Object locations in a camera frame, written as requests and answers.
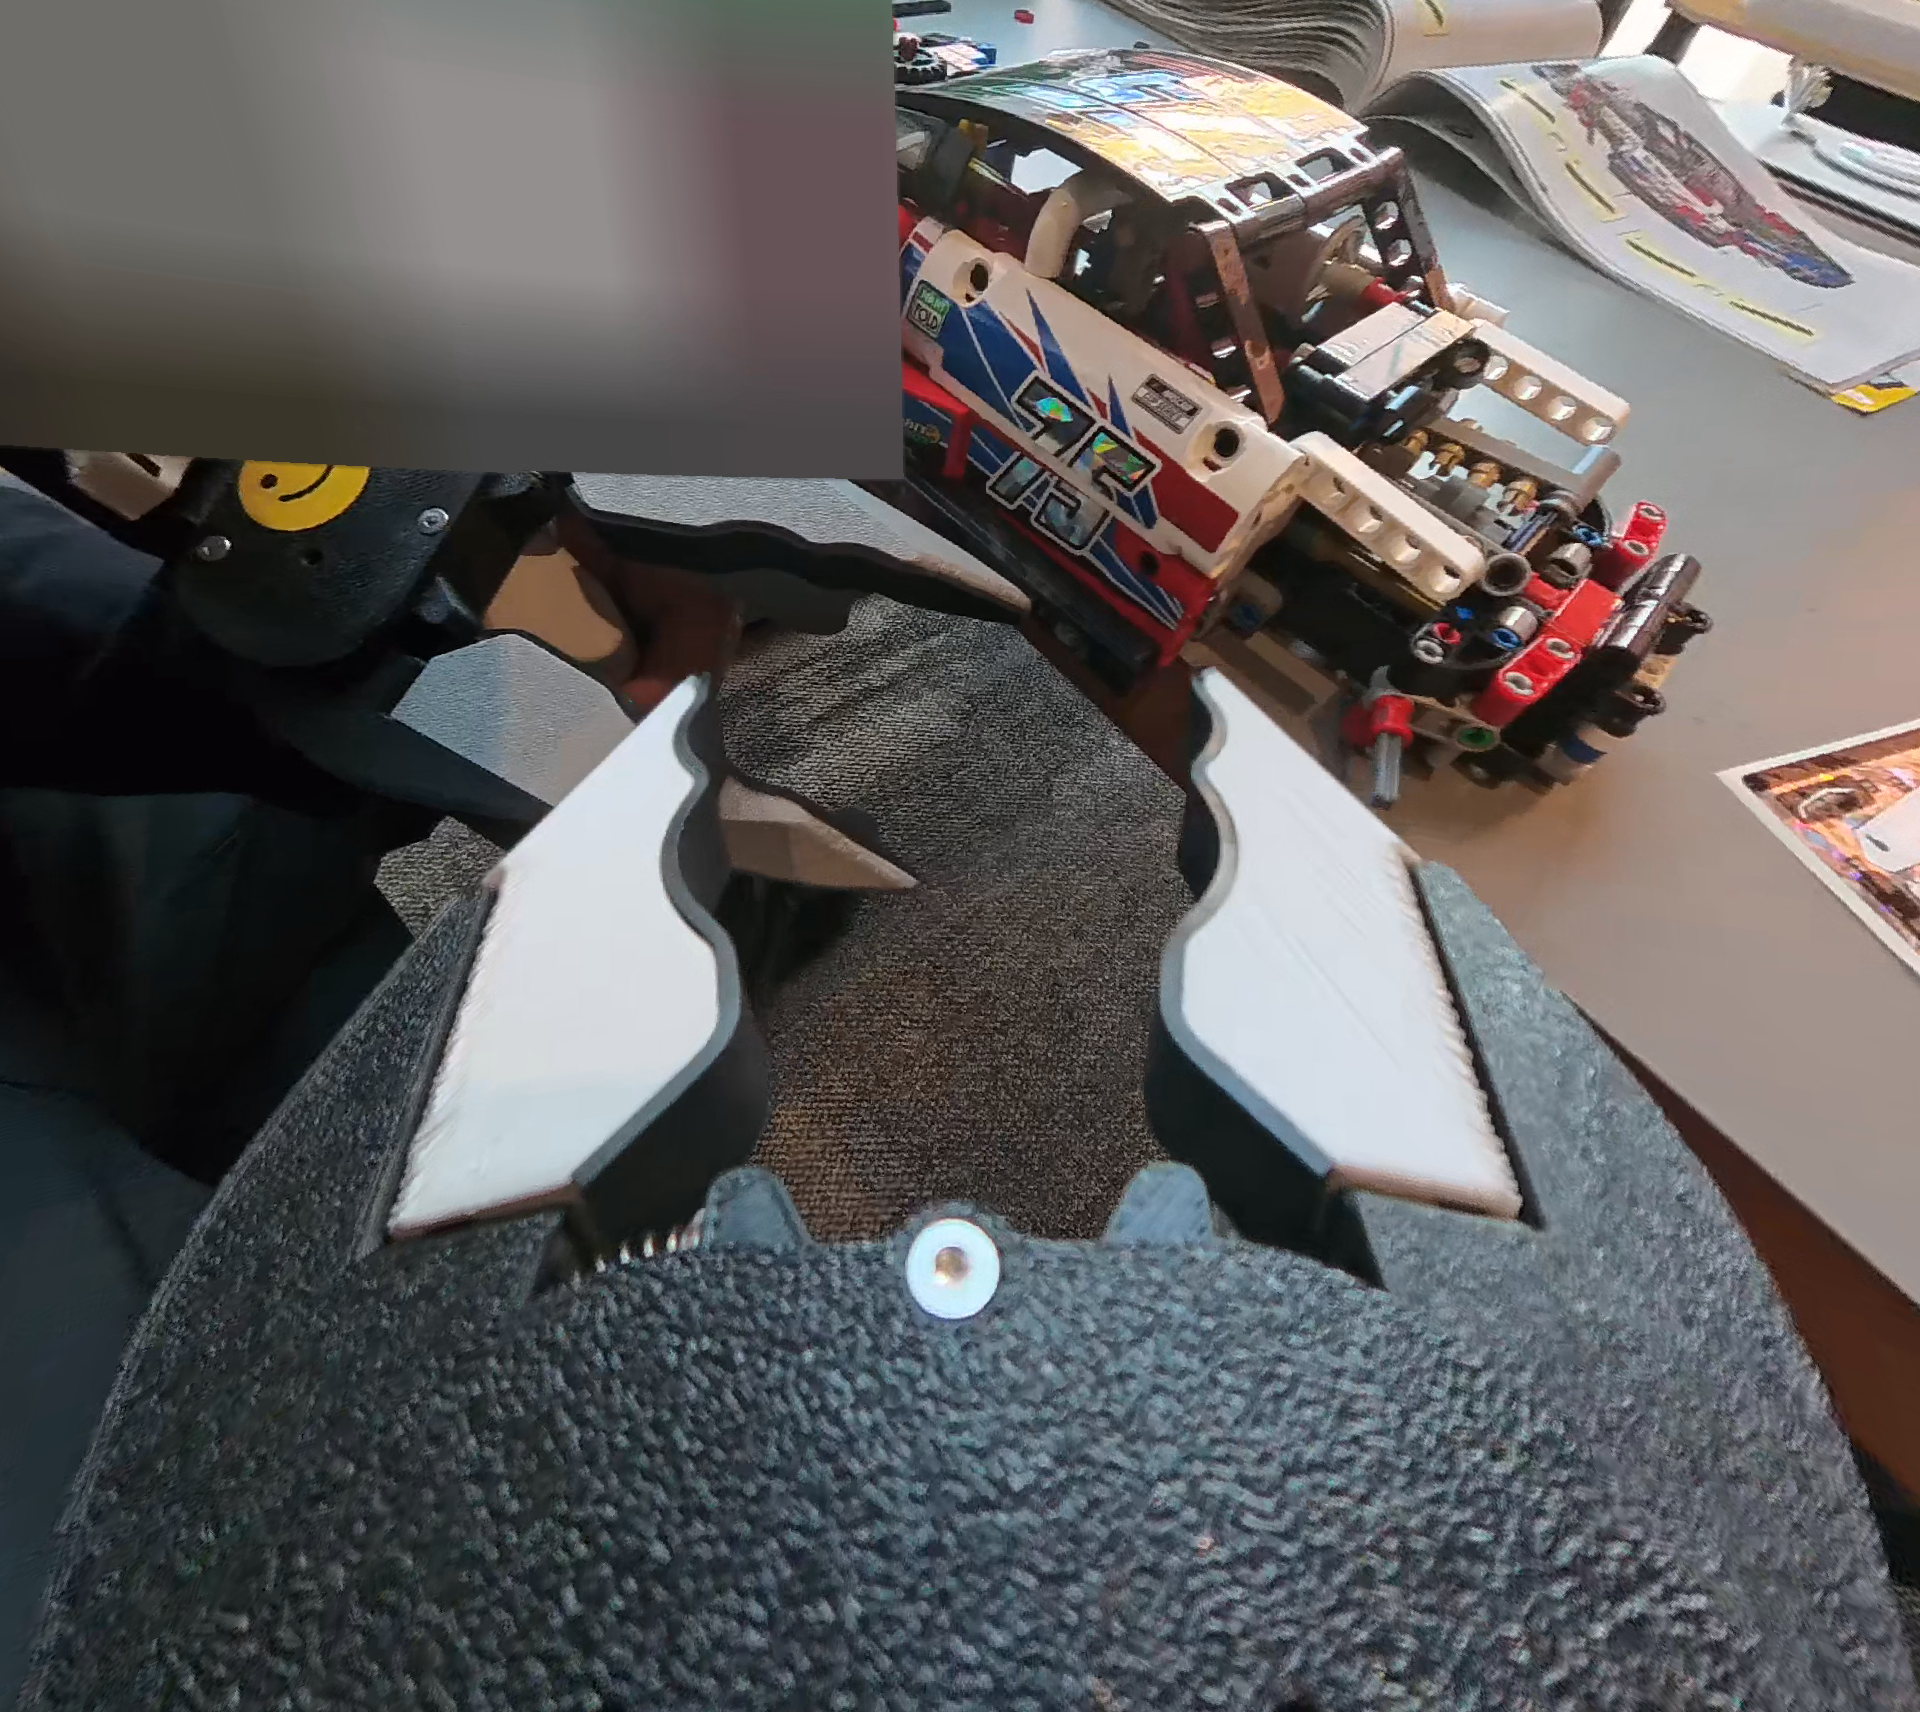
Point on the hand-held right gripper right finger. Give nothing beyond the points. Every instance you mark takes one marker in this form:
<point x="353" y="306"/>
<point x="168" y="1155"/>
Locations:
<point x="1336" y="992"/>

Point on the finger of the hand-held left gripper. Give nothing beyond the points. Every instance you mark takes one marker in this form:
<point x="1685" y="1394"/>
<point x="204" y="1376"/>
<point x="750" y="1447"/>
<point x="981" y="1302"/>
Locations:
<point x="507" y="707"/>
<point x="676" y="503"/>

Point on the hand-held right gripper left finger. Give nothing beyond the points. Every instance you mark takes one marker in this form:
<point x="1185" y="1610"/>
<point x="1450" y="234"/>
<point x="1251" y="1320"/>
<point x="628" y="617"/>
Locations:
<point x="571" y="963"/>

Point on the brick-built toy race car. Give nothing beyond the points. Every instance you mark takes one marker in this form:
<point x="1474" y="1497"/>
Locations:
<point x="1138" y="421"/>

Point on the holographic sticker sheet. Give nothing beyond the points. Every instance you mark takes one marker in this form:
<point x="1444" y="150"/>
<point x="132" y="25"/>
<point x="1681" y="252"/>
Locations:
<point x="1846" y="829"/>

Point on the open instruction booklet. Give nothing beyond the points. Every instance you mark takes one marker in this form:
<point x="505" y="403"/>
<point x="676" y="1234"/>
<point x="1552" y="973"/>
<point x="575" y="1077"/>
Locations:
<point x="1649" y="165"/>

